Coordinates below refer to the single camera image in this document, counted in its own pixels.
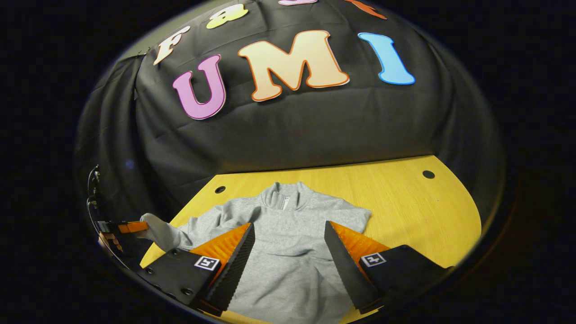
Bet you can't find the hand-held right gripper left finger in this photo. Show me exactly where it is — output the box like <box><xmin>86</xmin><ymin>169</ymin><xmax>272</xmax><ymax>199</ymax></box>
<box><xmin>135</xmin><ymin>222</ymin><xmax>256</xmax><ymax>315</ymax></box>

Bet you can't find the grey sweatshirt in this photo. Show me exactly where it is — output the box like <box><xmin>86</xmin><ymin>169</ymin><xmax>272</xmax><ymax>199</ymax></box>
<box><xmin>139</xmin><ymin>181</ymin><xmax>372</xmax><ymax>324</ymax></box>

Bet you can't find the black backdrop cloth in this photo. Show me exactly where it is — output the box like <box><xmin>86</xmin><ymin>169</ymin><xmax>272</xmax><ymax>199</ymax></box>
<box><xmin>74</xmin><ymin>0</ymin><xmax>504</xmax><ymax>234</ymax></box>

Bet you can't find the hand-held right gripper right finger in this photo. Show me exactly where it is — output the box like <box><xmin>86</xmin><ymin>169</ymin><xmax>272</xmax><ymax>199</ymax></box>
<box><xmin>324</xmin><ymin>220</ymin><xmax>453</xmax><ymax>314</ymax></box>

